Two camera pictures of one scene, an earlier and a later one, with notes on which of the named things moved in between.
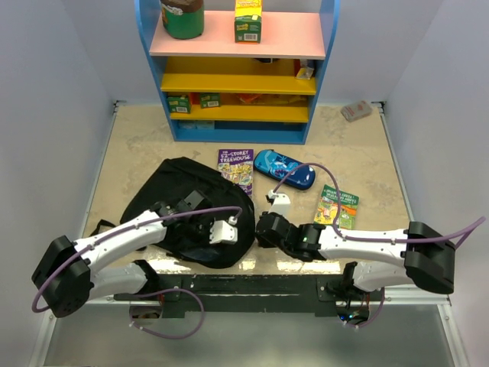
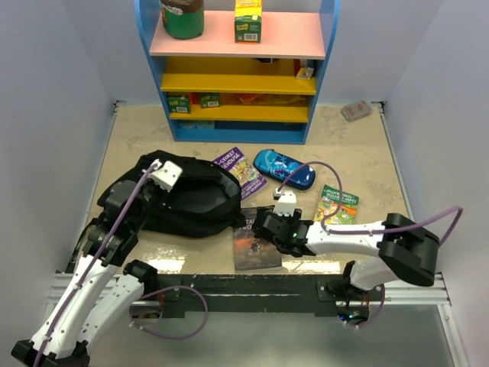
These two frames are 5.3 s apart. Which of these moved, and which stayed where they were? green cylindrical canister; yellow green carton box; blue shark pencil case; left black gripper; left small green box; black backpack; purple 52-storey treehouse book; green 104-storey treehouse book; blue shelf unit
Moved: purple 52-storey treehouse book; left black gripper; black backpack
Stayed: yellow green carton box; blue shark pencil case; green cylindrical canister; green 104-storey treehouse book; left small green box; blue shelf unit
